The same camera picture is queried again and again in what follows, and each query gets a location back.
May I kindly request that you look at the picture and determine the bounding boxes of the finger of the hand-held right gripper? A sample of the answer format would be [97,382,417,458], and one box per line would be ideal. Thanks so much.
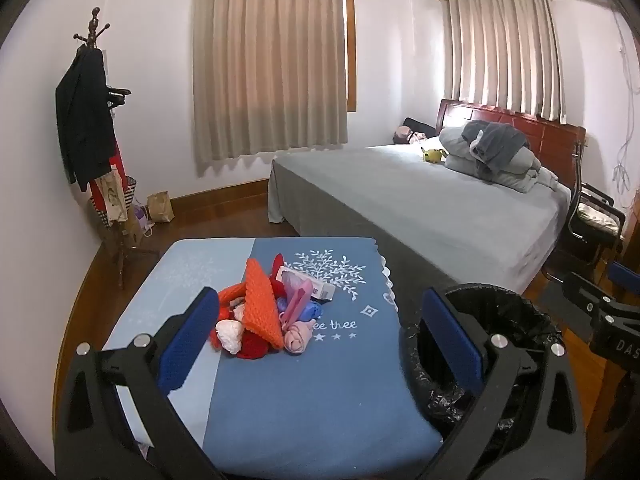
[606,261,640,288]
[561,271,618,328]

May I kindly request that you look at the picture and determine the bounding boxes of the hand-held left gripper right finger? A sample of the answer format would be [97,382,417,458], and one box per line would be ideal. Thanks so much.
[419,287,588,480]

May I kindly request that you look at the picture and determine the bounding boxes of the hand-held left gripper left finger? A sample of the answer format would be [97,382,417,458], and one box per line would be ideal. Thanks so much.
[59,287,223,480]

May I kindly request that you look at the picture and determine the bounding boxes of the black lined waste bin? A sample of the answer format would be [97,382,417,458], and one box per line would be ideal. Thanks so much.
[397,282,571,453]

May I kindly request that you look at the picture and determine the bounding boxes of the blue plastic bag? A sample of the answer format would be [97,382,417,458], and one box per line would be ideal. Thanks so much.
[276,295,321,333]

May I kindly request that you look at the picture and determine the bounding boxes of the crumpled white tissue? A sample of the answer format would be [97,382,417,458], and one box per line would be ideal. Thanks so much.
[216,319,244,353]

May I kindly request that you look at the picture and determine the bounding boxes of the black office chair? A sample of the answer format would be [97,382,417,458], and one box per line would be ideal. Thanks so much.
[542,142,626,286]

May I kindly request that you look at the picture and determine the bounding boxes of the orange mesh cloth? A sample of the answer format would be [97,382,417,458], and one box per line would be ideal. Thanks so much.
[215,257,286,351]

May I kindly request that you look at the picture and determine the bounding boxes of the pink rolled cloth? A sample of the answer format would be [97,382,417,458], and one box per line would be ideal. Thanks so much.
[284,321,313,354]

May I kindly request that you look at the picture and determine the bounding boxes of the wooden coat rack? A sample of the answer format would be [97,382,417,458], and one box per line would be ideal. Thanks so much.
[73,7,161,291]

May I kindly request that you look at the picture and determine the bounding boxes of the pink plastic bag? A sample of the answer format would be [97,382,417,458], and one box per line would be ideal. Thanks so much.
[285,280,313,321]

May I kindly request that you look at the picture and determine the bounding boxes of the blue printed tablecloth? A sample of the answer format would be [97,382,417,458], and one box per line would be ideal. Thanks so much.
[102,236,446,480]

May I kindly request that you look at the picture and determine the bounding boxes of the brown paper bag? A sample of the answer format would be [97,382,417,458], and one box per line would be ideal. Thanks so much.
[146,191,175,223]

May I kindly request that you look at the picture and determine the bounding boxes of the folded grey quilt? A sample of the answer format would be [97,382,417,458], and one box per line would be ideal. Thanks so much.
[438,125,560,193]

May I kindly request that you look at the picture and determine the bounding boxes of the small white carton box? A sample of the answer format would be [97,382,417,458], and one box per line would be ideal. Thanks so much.
[277,265,337,302]

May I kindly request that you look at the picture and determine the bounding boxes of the red wooden headboard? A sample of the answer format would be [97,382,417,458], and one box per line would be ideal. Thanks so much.
[434,98,587,191]

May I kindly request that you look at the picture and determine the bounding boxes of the bed with grey sheet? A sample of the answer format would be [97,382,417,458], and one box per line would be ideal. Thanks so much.
[267,142,573,296]

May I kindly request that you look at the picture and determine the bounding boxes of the beige tote bag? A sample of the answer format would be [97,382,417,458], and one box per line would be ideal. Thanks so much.
[97,165,128,223]

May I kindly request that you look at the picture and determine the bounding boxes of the dark grey clothing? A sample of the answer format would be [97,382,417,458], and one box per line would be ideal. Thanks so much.
[461,121,531,172]

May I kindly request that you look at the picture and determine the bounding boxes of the red garment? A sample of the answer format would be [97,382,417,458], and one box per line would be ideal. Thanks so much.
[90,140,126,211]

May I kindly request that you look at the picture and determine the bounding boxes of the black bag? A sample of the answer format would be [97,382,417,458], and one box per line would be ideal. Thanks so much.
[402,117,441,138]

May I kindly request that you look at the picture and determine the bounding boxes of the black jacket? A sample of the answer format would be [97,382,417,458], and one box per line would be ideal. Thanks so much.
[55,47,118,193]

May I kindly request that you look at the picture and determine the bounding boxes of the narrow beige curtain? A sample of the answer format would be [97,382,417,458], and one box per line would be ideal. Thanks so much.
[442,0,568,123]

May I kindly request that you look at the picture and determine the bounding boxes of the wide beige curtain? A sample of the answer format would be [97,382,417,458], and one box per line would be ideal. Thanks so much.
[192,0,349,171]

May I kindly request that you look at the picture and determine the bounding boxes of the hanging wall cables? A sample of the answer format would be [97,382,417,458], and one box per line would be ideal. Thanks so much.
[612,10,640,193]

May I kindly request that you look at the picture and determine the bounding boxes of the wooden window frame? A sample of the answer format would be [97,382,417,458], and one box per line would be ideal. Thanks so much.
[342,0,358,112]

